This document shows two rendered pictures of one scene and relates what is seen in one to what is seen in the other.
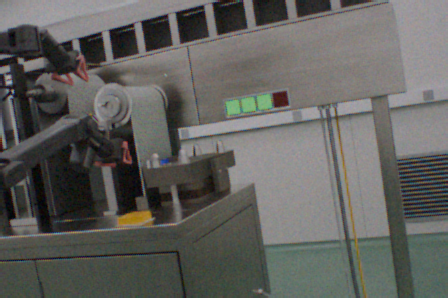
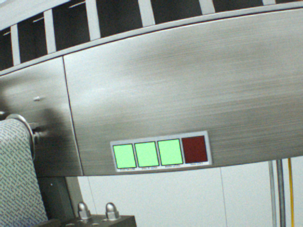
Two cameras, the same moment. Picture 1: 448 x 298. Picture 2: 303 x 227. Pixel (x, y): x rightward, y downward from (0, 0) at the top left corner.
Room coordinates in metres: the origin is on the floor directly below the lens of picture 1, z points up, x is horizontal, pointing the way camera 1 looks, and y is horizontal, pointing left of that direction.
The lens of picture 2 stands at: (0.64, -0.44, 1.34)
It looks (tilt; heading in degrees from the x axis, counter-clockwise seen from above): 3 degrees down; 13
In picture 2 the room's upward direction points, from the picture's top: 10 degrees counter-clockwise
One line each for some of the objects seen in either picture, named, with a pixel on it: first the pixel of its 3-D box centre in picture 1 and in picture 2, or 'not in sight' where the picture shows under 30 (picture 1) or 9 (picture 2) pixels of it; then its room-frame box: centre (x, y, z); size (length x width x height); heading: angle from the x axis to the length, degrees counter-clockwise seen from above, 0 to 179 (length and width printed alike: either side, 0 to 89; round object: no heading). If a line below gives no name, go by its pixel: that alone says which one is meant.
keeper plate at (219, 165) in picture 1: (221, 173); not in sight; (1.77, 0.00, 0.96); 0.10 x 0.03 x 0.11; 158
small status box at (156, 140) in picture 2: (256, 103); (159, 153); (1.86, -0.16, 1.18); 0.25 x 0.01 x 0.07; 68
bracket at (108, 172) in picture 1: (106, 167); not in sight; (1.69, 0.37, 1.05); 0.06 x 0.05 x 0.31; 158
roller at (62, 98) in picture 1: (72, 93); not in sight; (1.93, 0.50, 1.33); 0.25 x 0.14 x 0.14; 158
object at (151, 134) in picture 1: (153, 141); (11, 202); (1.80, 0.22, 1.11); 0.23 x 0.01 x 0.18; 158
